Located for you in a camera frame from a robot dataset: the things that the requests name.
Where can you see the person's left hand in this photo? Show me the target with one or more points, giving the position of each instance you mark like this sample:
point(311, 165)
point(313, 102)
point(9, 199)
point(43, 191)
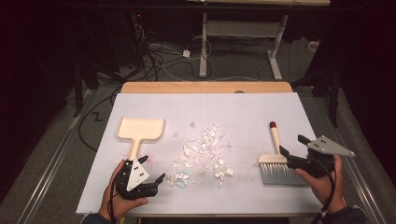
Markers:
point(113, 202)

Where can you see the cream plastic dustpan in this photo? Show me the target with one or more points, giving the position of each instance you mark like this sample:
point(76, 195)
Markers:
point(140, 128)

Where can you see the wooden table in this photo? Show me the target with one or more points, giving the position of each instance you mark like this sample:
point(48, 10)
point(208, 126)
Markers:
point(202, 87)

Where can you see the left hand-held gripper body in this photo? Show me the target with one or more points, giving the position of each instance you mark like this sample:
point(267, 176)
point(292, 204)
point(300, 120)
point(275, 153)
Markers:
point(137, 177)

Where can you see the person's right hand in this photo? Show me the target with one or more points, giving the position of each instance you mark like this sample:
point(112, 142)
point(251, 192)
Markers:
point(325, 189)

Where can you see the cream hand brush red cap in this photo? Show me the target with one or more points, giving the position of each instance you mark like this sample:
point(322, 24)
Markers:
point(275, 165)

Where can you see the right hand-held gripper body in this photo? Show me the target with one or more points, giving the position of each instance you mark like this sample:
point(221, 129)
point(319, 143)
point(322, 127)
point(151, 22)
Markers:
point(323, 146)

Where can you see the pile of white scraps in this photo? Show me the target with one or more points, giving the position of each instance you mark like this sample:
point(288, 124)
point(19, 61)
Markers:
point(202, 152)

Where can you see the white board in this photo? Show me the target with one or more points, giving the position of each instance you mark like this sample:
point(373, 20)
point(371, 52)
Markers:
point(243, 112)

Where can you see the white power adapter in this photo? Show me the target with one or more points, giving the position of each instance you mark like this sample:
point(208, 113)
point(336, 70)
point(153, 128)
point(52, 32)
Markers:
point(186, 53)

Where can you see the metal floor rail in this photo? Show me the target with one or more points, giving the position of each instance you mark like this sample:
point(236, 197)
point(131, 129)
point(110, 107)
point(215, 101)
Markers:
point(53, 165)
point(358, 174)

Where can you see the white desk frame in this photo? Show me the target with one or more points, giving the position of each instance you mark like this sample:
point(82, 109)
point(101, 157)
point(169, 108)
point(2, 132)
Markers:
point(241, 28)

